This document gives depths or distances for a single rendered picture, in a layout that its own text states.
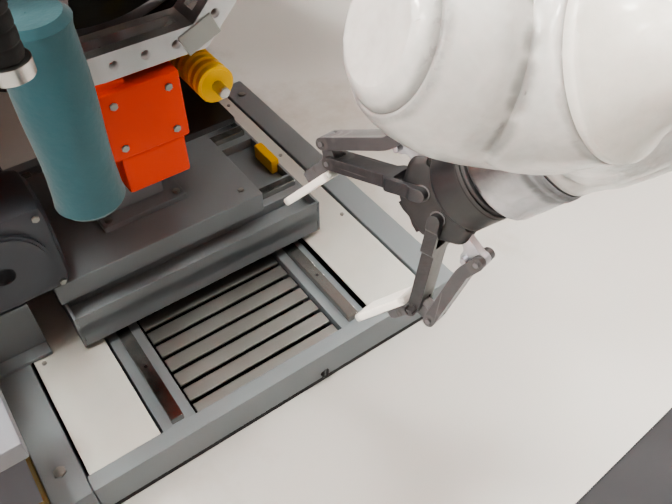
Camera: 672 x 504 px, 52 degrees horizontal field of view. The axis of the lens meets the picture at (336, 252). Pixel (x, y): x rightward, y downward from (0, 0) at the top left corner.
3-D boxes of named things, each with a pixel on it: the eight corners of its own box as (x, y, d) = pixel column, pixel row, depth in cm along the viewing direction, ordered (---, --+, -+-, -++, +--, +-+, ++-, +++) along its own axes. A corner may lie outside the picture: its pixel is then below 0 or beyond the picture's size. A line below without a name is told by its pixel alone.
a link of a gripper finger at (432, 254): (448, 195, 60) (462, 202, 60) (423, 293, 67) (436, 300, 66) (426, 212, 58) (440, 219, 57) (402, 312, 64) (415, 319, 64)
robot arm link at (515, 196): (549, 70, 53) (489, 106, 57) (498, 102, 47) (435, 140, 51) (607, 172, 54) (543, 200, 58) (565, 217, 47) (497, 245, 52)
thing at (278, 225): (232, 143, 161) (227, 108, 154) (320, 232, 141) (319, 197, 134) (19, 232, 141) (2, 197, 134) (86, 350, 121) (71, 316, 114)
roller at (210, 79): (157, 22, 120) (151, -10, 115) (244, 103, 103) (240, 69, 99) (126, 32, 117) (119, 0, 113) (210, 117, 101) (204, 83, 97)
